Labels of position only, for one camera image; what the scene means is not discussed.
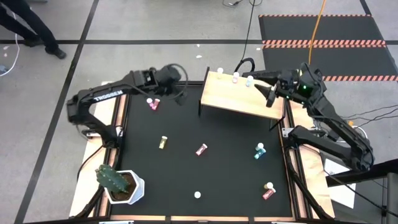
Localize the black hanging cable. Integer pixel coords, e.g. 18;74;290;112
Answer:
234;0;262;73

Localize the green cactus plant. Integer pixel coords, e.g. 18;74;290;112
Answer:
95;164;131;194

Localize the thin black floor cable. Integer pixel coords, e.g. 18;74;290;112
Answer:
341;105;398;119
354;110;398;128

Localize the white floor cable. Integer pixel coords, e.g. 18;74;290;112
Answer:
0;32;21;78

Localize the white hexagonal plant pot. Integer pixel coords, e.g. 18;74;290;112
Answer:
104;169;146;205

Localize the yellow hanging cable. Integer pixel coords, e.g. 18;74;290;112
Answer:
307;0;327;65

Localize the white paper sheet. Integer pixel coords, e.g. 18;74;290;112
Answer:
323;157;357;210

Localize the black aluminium rig frame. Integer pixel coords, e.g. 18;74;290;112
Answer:
70;70;336;224

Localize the black silver clamp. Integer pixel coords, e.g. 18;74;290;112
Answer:
82;129;103;139

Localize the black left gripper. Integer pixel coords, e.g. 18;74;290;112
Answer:
155;65;188;106

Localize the black hazard-striped floor mat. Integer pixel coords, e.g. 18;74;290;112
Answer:
257;14;398;83

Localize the black bar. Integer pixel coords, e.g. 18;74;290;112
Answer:
325;158;398;188

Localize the wooden shelf black metal frame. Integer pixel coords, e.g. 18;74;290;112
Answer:
198;65;287;131

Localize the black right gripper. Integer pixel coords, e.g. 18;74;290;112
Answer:
254;70;301;109

